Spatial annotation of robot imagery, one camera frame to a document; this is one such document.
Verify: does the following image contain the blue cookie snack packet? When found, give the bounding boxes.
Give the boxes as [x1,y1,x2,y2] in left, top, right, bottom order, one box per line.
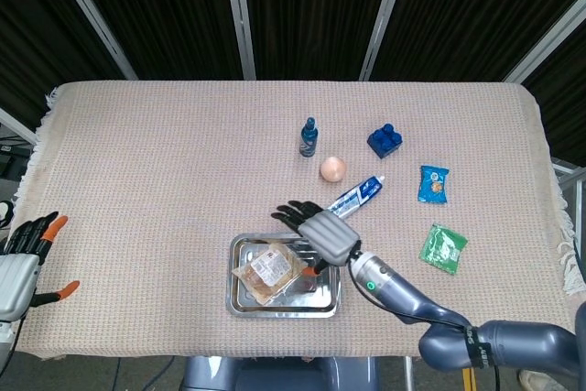
[417,165,450,204]

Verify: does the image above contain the beige woven tablecloth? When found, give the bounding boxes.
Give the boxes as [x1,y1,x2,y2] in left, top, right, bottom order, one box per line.
[11,80,586,361]

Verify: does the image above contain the white and blue toothpaste tube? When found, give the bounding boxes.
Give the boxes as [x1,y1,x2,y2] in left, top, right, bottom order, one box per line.
[323,174,385,221]

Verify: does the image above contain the peach-coloured ball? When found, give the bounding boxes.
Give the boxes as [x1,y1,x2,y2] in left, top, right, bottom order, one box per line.
[320,157,348,183]

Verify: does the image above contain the beige shoe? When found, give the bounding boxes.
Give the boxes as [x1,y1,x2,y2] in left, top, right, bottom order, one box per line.
[518,369,559,391]

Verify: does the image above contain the stainless steel tray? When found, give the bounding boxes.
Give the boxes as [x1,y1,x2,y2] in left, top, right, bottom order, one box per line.
[224,232,342,318]

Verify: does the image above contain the grey aluminium partition post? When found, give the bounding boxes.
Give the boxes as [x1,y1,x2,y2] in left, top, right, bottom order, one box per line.
[358,0,414,81]
[44,0,139,81]
[221,0,257,81]
[503,0,586,85]

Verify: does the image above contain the grey-blue robot torso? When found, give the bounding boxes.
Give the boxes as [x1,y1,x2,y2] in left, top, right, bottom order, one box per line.
[181,356,381,391]

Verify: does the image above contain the black strap with white text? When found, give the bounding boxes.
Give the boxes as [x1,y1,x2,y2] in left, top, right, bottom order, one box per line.
[465,324,494,368]

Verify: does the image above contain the blue toy building block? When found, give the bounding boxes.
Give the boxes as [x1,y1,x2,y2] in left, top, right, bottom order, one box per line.
[366,123,405,161]

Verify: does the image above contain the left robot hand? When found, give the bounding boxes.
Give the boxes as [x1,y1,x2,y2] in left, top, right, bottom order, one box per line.
[0,211,81,320]

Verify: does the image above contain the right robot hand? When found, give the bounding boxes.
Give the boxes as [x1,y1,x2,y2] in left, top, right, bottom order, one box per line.
[270,200,363,278]

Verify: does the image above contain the bread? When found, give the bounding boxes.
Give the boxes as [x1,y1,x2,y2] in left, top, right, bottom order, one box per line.
[231,242,307,306]

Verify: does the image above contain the blue spray bottle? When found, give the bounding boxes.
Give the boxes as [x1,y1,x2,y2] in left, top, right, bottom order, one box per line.
[298,116,319,159]

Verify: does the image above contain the green snack packet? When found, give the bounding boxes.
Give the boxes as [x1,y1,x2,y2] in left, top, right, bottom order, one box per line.
[419,223,469,276]

